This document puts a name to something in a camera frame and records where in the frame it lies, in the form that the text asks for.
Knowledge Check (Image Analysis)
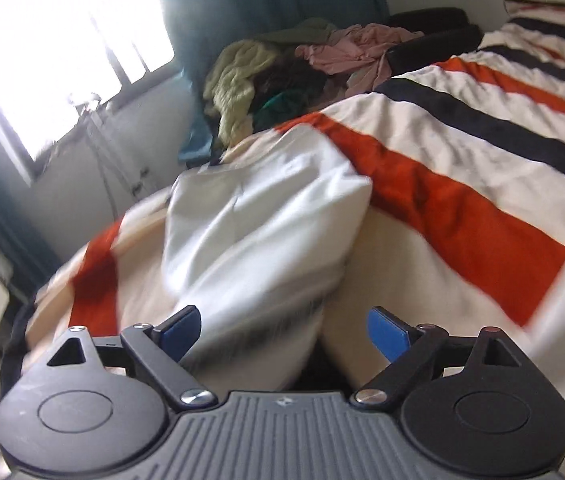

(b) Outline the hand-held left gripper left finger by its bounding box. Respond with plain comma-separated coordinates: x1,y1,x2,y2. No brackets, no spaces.
45,305,216,414

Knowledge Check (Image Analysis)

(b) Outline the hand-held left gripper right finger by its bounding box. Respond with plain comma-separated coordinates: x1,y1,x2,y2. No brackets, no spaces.
355,306,526,411

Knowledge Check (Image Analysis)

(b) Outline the white sweatshirt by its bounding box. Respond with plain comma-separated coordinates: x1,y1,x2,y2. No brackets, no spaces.
161,122,374,391

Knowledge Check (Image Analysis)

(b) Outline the striped fleece blanket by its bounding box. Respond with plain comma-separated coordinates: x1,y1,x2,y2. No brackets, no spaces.
0,15,565,480

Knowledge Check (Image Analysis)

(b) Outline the light blue cloth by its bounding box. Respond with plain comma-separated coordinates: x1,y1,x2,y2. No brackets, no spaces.
178,110,213,166

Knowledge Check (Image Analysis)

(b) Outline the garment steamer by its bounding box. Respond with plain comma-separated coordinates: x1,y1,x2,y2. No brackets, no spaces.
70,92,163,211

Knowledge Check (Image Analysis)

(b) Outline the dark green garment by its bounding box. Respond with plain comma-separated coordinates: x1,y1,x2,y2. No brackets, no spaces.
255,92,308,131

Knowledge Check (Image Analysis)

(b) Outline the dark patterned garment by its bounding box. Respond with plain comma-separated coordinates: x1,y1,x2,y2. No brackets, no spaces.
250,57,343,111

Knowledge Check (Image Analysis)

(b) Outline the black armchair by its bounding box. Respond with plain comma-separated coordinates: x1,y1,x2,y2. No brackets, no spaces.
385,7,485,78

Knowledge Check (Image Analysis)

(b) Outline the window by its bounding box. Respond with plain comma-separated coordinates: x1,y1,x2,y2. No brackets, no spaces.
0,0,176,161

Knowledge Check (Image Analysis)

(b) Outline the olive grey garment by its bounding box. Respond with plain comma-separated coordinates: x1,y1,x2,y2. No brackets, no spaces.
252,17,338,46

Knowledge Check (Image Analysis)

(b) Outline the striped pillow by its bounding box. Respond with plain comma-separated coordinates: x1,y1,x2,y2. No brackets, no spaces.
505,0,565,28

